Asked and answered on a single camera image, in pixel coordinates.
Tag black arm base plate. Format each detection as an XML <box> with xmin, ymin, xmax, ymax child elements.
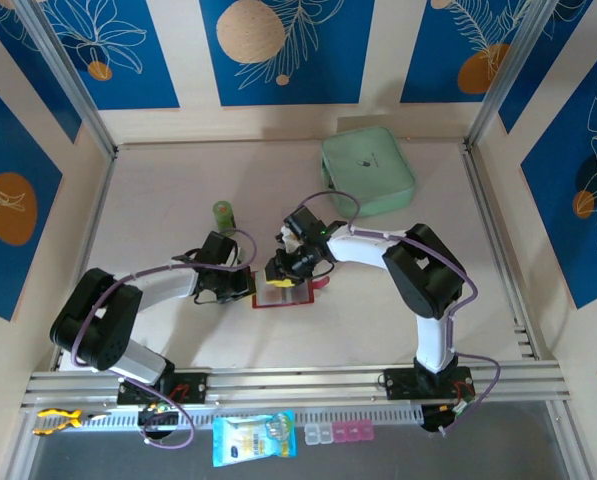
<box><xmin>383</xmin><ymin>365</ymin><xmax>475</xmax><ymax>401</ymax></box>
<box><xmin>116</xmin><ymin>372</ymin><xmax>209</xmax><ymax>406</ymax></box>

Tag slotted grey cable duct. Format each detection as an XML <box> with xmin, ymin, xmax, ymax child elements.
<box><xmin>30</xmin><ymin>405</ymin><xmax>424</xmax><ymax>435</ymax></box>

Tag aluminium table side rail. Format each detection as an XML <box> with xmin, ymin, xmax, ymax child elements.
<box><xmin>52</xmin><ymin>149</ymin><xmax>118</xmax><ymax>372</ymax></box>
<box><xmin>460</xmin><ymin>142</ymin><xmax>538</xmax><ymax>361</ymax></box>

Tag aluminium rail beam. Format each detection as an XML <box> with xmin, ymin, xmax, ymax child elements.
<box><xmin>21</xmin><ymin>360</ymin><xmax>572</xmax><ymax>412</ymax></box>

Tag clear pill box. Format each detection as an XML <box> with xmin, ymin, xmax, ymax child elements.
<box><xmin>303</xmin><ymin>424</ymin><xmax>333</xmax><ymax>445</ymax></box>

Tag aluminium frame post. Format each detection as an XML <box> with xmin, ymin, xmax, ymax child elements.
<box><xmin>466</xmin><ymin>0</ymin><xmax>564</xmax><ymax>147</ymax></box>
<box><xmin>15</xmin><ymin>0</ymin><xmax>118</xmax><ymax>157</ymax></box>

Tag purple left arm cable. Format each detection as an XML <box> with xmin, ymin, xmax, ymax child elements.
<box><xmin>70</xmin><ymin>228</ymin><xmax>258</xmax><ymax>450</ymax></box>

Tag small green bottle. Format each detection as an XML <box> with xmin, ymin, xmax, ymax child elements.
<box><xmin>211</xmin><ymin>199</ymin><xmax>237</xmax><ymax>232</ymax></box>

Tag mint green zip pouch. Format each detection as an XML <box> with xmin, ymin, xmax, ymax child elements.
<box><xmin>320</xmin><ymin>125</ymin><xmax>418</xmax><ymax>220</ymax></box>

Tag yellow black pliers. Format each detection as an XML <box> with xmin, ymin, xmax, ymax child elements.
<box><xmin>33</xmin><ymin>407</ymin><xmax>110</xmax><ymax>437</ymax></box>

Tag pink pill box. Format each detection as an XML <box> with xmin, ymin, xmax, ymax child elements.
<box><xmin>331</xmin><ymin>421</ymin><xmax>376</xmax><ymax>444</ymax></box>

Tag blue snack packet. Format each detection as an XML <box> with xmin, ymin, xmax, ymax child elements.
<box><xmin>211</xmin><ymin>409</ymin><xmax>298</xmax><ymax>469</ymax></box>

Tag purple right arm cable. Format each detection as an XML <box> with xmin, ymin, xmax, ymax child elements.
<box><xmin>297</xmin><ymin>191</ymin><xmax>503</xmax><ymax>437</ymax></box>

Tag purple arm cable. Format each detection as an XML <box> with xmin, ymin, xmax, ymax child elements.
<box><xmin>70</xmin><ymin>228</ymin><xmax>258</xmax><ymax>450</ymax></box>
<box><xmin>297</xmin><ymin>191</ymin><xmax>503</xmax><ymax>437</ymax></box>

